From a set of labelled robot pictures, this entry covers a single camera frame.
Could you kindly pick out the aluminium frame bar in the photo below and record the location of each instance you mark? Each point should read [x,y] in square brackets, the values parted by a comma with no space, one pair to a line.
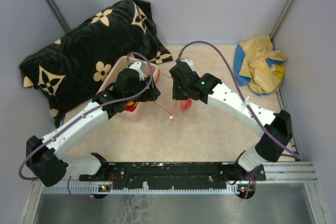
[295,172]

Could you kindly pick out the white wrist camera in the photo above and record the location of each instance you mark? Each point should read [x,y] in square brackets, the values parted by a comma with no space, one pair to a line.
[138,67]
[187,61]

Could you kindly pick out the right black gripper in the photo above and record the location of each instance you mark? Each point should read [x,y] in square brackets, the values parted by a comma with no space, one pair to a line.
[176,95]

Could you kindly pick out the pink plastic bin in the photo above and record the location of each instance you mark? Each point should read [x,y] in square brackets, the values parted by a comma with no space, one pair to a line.
[121,64]

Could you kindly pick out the yellow lemon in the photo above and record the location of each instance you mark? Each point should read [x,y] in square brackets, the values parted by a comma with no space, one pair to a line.
[131,103]

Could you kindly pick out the red chili pepper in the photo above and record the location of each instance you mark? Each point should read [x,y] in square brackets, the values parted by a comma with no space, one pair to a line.
[130,108]

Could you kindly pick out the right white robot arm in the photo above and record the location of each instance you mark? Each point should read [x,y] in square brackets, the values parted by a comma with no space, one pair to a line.
[274,129]

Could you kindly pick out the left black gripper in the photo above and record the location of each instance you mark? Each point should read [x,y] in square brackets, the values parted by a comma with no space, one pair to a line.
[151,95]

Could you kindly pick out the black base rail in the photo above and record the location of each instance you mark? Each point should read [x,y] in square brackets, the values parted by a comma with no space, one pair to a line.
[164,176]

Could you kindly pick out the right corner frame post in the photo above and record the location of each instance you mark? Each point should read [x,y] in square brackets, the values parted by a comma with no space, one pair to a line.
[280,20]

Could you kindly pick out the red yellow apple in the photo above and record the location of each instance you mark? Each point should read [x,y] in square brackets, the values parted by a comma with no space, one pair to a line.
[185,104]

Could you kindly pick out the clear zip top bag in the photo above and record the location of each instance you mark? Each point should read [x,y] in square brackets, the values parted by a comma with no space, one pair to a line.
[168,104]

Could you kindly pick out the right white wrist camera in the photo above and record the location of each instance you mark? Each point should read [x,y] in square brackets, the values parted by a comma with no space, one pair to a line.
[187,61]

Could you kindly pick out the black floral pillow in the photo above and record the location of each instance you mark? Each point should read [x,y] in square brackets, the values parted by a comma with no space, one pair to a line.
[71,70]

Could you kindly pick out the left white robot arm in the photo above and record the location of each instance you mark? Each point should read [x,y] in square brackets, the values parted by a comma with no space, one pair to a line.
[46,156]

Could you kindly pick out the yellow blue crumpled cloth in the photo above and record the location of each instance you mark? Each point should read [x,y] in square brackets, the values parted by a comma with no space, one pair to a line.
[258,65]

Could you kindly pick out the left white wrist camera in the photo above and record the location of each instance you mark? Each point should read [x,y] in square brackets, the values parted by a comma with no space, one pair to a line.
[138,67]

